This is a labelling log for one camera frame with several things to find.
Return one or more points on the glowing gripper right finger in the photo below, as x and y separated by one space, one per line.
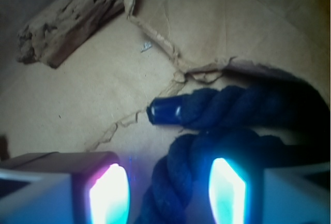
266 181

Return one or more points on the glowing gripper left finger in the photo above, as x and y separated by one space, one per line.
64 188

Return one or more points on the brown wood bark piece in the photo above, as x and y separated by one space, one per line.
52 35

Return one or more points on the brown paper bag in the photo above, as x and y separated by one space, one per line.
96 99

